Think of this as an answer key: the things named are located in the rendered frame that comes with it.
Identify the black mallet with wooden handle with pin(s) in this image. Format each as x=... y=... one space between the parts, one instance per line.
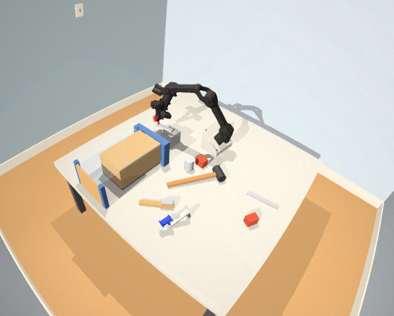
x=217 y=172

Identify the grey cylinder with white end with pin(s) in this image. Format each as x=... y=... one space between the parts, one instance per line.
x=189 y=163

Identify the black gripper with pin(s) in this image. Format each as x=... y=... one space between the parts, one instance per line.
x=162 y=113

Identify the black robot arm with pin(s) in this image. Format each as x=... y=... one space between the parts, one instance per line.
x=210 y=100

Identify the grey flat bar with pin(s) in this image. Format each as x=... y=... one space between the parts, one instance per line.
x=262 y=200

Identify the orange-red box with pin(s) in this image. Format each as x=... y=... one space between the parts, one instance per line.
x=201 y=161
x=251 y=219

